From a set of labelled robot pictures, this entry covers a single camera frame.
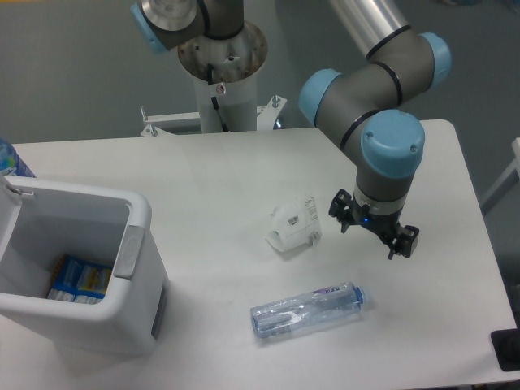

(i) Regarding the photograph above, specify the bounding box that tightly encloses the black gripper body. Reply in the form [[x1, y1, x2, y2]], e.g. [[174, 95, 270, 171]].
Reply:
[[348, 198, 402, 244]]

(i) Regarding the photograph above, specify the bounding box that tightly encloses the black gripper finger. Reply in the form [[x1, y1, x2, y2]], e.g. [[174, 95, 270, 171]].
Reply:
[[328, 188, 353, 233], [388, 224, 420, 260]]

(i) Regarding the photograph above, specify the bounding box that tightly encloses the white paper carton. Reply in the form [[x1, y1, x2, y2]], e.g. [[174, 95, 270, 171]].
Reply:
[[266, 193, 322, 253]]

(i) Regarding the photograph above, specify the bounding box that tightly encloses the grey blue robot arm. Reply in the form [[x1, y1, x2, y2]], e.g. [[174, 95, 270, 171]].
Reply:
[[131, 1, 452, 257]]

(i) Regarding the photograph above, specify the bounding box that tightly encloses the white trash can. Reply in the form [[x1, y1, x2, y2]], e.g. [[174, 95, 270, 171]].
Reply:
[[1, 176, 169, 354]]

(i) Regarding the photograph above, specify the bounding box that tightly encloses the clear plastic water bottle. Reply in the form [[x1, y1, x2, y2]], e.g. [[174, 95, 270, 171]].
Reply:
[[250, 282, 366, 339]]

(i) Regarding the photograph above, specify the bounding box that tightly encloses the black device at table corner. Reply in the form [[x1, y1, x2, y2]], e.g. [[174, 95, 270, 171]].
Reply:
[[491, 328, 519, 372]]

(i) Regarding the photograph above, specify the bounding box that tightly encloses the blue yellow box in bin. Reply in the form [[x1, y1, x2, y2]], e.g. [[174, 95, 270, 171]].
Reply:
[[46, 254, 112, 305]]

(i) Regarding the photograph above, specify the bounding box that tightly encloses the blue bottle at left edge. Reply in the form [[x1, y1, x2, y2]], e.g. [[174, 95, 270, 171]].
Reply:
[[0, 139, 35, 177]]

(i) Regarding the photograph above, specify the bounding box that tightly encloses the white frame at right edge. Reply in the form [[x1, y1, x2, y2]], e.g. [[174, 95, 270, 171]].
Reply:
[[480, 137, 519, 215]]

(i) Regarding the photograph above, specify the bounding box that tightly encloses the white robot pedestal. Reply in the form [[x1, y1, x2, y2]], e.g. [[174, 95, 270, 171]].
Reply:
[[139, 20, 288, 138]]

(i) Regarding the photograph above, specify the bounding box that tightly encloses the black cable on pedestal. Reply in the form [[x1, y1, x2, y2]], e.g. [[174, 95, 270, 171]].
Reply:
[[206, 63, 229, 132]]

